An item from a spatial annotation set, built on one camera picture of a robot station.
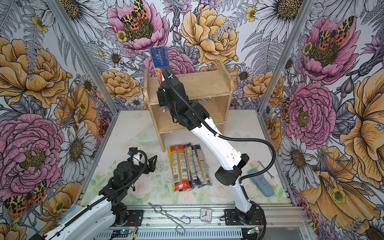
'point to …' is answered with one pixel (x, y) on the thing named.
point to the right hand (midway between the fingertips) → (167, 90)
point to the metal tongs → (179, 228)
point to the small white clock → (206, 215)
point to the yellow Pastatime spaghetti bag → (169, 151)
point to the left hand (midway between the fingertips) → (149, 159)
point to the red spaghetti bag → (181, 177)
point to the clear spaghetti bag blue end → (200, 171)
